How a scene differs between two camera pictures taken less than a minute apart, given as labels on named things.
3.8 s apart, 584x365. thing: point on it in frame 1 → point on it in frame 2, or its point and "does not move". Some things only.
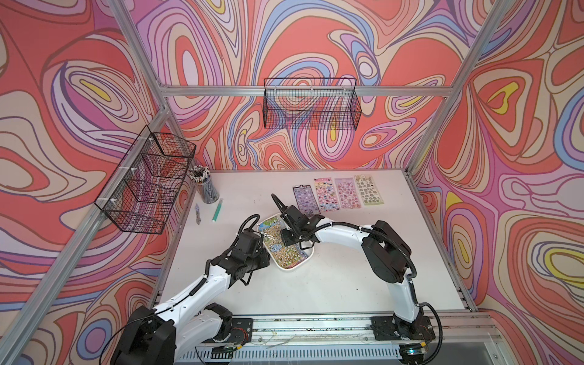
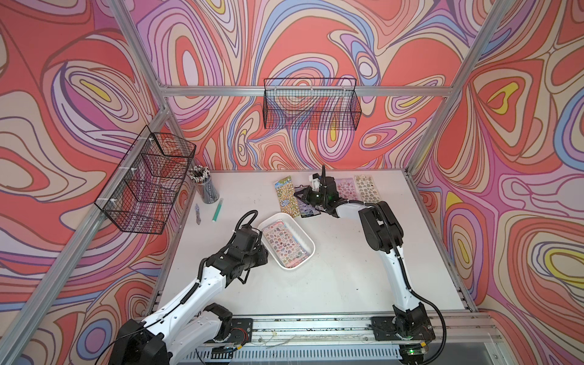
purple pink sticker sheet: [348, 195] does not move
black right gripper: [287, 240] → [307, 192]
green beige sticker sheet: [368, 190] does not move
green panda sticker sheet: [274, 239] → [287, 197]
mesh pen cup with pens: [201, 175] does not move
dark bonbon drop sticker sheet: [306, 200] does not move
